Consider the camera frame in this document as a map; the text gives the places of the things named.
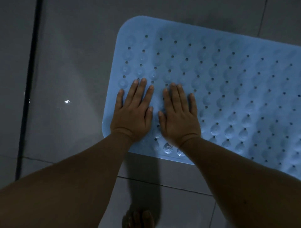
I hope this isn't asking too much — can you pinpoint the person's right hand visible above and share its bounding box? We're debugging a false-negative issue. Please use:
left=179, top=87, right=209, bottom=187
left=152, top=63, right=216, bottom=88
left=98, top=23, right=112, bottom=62
left=158, top=83, right=202, bottom=148

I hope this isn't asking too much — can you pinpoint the person's left forearm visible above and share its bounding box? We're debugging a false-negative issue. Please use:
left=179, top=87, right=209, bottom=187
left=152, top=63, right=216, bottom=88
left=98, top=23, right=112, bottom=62
left=0, top=131, right=139, bottom=228

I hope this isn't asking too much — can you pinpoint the person's bare foot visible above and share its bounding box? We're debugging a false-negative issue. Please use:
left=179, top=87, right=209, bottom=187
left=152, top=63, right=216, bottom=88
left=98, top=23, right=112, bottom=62
left=122, top=209, right=155, bottom=228

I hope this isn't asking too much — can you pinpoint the blue rubber bath mat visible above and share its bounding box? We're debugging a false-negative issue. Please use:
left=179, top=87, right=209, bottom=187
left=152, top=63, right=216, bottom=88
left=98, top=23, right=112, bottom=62
left=102, top=16, right=301, bottom=181

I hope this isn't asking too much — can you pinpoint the person's right forearm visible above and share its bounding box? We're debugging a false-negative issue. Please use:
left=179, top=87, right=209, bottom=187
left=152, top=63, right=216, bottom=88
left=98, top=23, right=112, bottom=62
left=180, top=135, right=301, bottom=228

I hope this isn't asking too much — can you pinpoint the person's left hand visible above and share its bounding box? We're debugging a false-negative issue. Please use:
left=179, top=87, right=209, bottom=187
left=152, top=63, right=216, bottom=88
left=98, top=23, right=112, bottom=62
left=110, top=78, right=155, bottom=142

